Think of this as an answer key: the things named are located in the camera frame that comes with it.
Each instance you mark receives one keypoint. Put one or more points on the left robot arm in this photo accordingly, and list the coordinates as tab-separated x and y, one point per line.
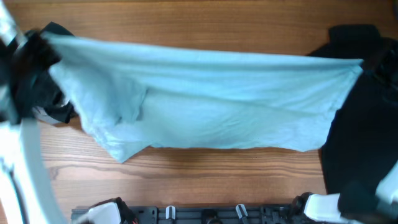
26	191

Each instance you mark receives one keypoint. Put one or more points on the black folded garment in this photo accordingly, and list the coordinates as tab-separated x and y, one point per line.
53	107

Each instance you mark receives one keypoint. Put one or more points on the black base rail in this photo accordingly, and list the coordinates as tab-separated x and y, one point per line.
256	215

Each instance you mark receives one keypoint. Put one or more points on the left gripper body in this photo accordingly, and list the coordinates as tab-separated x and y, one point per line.
21	73

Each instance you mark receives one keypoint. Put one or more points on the black shirt at right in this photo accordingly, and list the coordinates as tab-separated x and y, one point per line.
362	142

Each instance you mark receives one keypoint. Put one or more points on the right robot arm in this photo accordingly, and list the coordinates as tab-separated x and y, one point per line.
359	203

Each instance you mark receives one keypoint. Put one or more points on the light blue t-shirt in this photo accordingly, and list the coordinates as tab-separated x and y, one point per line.
132	96

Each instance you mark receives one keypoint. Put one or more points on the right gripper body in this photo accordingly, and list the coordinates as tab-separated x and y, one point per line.
387	76

